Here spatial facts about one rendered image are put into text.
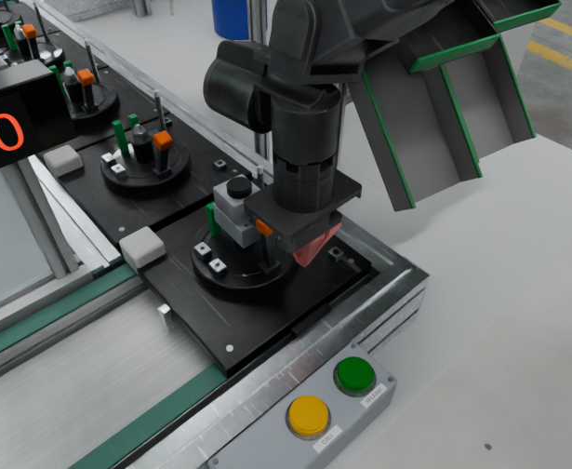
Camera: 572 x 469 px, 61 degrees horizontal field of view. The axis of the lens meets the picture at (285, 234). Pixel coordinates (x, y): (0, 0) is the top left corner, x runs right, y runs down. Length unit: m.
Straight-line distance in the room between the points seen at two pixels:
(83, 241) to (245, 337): 0.29
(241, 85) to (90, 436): 0.41
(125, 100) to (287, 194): 0.63
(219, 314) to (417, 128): 0.39
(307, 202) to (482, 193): 0.59
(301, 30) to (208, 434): 0.40
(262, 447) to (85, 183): 0.49
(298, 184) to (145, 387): 0.33
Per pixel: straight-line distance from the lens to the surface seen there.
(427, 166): 0.75
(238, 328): 0.59
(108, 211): 0.76
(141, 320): 0.68
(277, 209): 0.45
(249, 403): 0.55
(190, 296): 0.62
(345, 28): 0.36
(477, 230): 0.91
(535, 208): 0.99
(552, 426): 0.73
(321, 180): 0.43
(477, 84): 0.87
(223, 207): 0.58
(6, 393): 0.69
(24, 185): 0.62
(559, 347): 0.80
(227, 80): 0.44
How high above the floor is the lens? 1.46
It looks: 45 degrees down
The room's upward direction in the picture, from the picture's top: straight up
